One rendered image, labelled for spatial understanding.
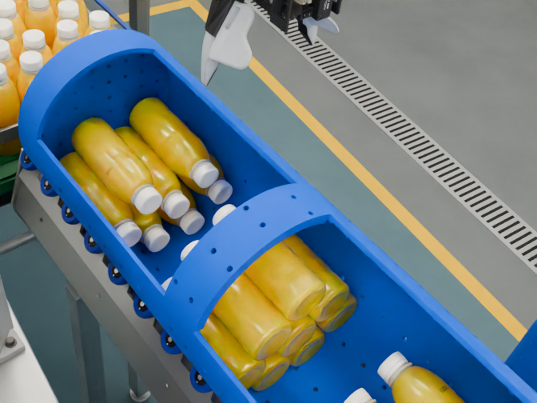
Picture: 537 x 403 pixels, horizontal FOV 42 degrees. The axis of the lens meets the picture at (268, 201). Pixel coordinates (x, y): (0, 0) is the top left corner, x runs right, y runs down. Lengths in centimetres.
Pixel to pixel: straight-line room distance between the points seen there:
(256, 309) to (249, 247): 10
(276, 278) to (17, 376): 32
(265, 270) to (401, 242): 170
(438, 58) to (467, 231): 111
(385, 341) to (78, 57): 61
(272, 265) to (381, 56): 260
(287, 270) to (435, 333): 22
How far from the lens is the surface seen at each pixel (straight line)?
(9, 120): 134
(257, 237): 82
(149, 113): 113
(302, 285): 86
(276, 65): 320
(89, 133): 109
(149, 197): 101
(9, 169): 138
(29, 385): 81
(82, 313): 155
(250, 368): 90
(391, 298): 99
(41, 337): 220
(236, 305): 88
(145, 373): 114
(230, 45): 69
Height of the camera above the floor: 185
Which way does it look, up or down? 46 degrees down
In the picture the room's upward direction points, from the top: 11 degrees clockwise
